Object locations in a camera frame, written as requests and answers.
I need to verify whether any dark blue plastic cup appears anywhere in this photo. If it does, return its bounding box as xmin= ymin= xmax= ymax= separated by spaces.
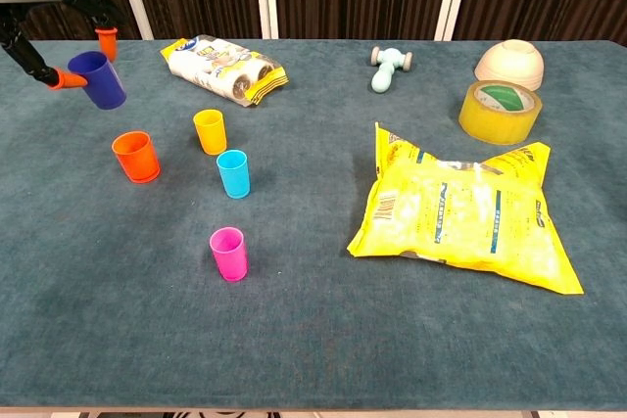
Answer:
xmin=67 ymin=50 xmax=127 ymax=112

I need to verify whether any yellow plastic cup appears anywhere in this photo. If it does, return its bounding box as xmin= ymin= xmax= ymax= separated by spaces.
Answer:
xmin=192 ymin=109 xmax=228 ymax=157

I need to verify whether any light blue plastic cup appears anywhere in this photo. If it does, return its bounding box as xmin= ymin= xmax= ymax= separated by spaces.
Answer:
xmin=216 ymin=149 xmax=252 ymax=201

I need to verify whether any pink plastic cup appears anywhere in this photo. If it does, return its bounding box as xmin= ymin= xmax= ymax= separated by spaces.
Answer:
xmin=209 ymin=226 xmax=250 ymax=283

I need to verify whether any orange plastic cup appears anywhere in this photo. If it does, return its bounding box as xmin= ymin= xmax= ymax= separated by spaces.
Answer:
xmin=111 ymin=130 xmax=162 ymax=185

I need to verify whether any white yellow cookie package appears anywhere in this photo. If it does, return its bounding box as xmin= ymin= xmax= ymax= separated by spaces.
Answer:
xmin=160 ymin=34 xmax=289 ymax=108

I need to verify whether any light blue toy hammer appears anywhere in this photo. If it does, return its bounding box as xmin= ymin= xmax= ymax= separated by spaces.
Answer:
xmin=369 ymin=45 xmax=414 ymax=95

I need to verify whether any teal felt table cloth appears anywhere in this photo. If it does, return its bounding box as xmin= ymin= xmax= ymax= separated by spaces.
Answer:
xmin=0 ymin=39 xmax=627 ymax=413

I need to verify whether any clear packing tape roll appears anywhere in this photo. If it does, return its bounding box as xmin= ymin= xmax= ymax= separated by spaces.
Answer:
xmin=458 ymin=80 xmax=544 ymax=146

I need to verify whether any beige upturned bowl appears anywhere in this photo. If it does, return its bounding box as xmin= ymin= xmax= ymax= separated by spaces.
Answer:
xmin=473 ymin=38 xmax=546 ymax=92

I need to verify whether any yellow snack bag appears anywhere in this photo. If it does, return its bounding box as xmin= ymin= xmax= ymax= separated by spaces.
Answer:
xmin=346 ymin=121 xmax=586 ymax=297

